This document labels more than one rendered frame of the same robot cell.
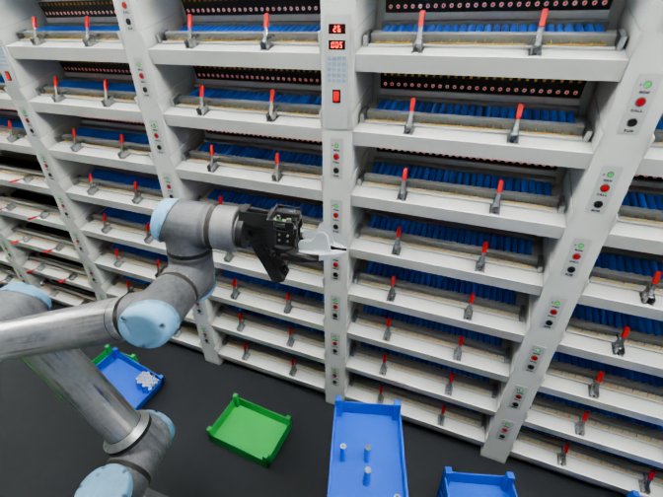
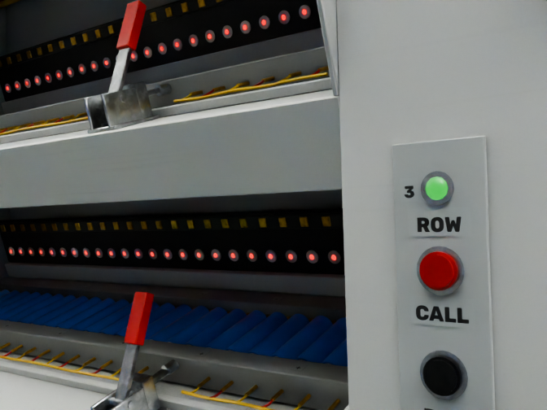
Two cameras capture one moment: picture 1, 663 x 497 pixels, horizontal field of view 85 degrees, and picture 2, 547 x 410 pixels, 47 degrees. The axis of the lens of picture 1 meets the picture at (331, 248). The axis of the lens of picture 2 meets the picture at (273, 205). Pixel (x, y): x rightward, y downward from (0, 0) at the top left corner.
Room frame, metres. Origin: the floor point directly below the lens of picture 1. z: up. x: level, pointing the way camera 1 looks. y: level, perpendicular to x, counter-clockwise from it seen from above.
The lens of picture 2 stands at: (0.82, -0.02, 0.63)
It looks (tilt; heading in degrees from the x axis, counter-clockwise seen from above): 1 degrees up; 15
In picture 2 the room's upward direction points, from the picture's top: 2 degrees counter-clockwise
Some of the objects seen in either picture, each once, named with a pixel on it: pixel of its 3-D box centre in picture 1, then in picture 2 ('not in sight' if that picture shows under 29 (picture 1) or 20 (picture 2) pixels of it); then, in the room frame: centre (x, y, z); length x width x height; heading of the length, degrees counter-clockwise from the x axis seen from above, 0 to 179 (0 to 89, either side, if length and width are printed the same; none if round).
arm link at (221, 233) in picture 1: (230, 228); not in sight; (0.64, 0.20, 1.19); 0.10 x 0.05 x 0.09; 172
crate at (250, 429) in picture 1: (250, 428); not in sight; (0.95, 0.35, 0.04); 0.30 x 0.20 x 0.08; 66
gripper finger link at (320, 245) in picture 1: (322, 245); not in sight; (0.60, 0.02, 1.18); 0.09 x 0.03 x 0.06; 81
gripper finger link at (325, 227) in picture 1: (325, 236); not in sight; (0.63, 0.01, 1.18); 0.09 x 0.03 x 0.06; 84
